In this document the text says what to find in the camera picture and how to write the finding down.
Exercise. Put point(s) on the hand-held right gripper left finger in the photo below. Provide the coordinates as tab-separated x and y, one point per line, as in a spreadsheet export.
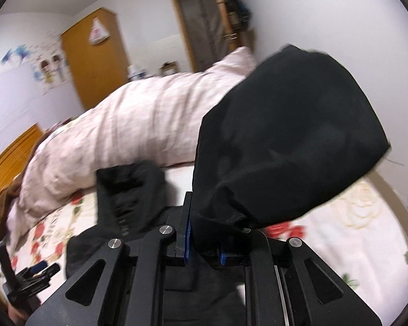
187	241

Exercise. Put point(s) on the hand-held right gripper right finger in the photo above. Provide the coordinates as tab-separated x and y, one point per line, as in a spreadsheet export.
223	258

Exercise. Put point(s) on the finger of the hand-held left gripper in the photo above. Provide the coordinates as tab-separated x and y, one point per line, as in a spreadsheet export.
42	271
3	265

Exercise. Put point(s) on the black garment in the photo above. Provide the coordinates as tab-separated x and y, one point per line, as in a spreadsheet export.
285	135

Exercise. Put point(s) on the dark hanging clothes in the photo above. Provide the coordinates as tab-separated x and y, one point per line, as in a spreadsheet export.
239	13

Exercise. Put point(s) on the brown cloth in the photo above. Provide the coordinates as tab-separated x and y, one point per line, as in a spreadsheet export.
6	200

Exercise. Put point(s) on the wooden headboard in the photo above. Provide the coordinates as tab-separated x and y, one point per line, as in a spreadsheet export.
13	149

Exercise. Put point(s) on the floral bed sheet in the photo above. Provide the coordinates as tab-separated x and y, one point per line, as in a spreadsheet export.
343	248

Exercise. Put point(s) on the pink duvet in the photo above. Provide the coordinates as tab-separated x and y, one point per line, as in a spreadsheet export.
139	119

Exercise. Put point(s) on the white containers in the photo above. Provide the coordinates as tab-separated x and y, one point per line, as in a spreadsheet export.
136	70

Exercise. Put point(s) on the white plastic bag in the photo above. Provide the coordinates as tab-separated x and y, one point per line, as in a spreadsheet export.
98	34

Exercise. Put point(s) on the wooden coat rack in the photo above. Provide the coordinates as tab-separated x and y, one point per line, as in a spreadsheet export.
221	3

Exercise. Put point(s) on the cartoon figures wall poster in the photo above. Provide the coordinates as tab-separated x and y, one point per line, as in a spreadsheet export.
51	71

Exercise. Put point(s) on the blue wall sticker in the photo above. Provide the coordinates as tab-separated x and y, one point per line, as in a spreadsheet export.
15	54

